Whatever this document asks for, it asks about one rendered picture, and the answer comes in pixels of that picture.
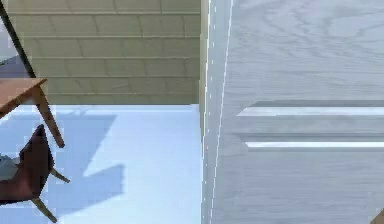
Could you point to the dark red chair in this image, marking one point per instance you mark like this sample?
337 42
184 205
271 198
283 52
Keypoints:
31 166

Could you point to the grey cushion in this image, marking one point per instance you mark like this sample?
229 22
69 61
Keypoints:
7 166

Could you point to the pale grey room door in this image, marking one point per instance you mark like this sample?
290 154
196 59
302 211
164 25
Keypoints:
300 116

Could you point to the black window frame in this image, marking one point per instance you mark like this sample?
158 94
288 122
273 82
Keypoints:
15 40

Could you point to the brown wooden table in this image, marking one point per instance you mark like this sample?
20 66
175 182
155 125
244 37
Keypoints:
20 90

